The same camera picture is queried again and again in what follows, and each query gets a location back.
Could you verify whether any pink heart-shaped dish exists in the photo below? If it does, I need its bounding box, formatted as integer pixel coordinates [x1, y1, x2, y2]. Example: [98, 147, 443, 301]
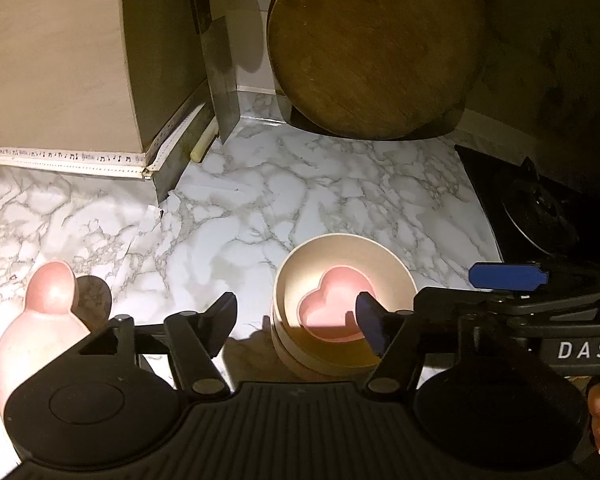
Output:
[298, 266, 378, 345]

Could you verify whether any steel cleaver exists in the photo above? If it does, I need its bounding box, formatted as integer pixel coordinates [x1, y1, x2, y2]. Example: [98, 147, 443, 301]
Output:
[189, 0, 240, 145]

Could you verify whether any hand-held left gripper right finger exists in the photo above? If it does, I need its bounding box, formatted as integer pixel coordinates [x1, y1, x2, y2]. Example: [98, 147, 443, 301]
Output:
[356, 287, 488, 397]

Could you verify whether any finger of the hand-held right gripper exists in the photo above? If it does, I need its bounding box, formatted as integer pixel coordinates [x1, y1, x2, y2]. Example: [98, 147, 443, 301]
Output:
[469, 257, 600, 293]
[487, 292, 600, 322]

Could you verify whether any beige bowl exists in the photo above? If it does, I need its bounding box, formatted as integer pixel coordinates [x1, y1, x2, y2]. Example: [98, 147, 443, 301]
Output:
[272, 234, 416, 361]

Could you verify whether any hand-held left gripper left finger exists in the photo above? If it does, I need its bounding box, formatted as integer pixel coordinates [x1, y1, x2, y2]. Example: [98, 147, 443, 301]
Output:
[75, 291, 238, 397]

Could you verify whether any white sharpening rod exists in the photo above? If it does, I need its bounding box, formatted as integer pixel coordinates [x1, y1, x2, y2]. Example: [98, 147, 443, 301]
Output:
[190, 120, 217, 162]

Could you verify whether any black gas stove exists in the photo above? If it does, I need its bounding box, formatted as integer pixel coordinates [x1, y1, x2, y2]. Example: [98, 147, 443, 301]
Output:
[454, 144, 600, 281]

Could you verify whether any pink ear-shaped plate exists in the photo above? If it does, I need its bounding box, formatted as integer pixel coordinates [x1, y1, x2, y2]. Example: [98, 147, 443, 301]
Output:
[0, 260, 93, 426]

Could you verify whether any round wooden cutting board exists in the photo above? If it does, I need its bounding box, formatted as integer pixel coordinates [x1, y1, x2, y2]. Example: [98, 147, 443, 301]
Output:
[266, 0, 486, 140]

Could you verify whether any pink bowl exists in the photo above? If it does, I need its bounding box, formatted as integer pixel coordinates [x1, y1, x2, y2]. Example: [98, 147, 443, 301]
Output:
[270, 310, 381, 380]

